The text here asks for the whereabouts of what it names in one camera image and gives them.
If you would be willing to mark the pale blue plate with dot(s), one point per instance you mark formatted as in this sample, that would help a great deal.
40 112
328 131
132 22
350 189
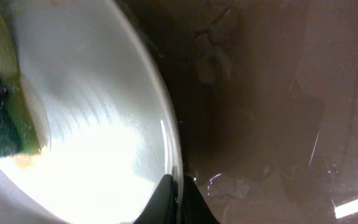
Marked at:
112 130

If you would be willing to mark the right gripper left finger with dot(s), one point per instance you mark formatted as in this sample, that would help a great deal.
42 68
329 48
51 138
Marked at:
162 206

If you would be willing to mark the green sponge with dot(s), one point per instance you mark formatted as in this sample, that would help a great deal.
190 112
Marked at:
23 129

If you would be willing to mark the brown serving tray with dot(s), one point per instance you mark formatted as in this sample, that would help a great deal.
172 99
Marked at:
266 99

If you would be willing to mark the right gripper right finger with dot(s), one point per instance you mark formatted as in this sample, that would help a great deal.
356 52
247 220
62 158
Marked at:
194 210

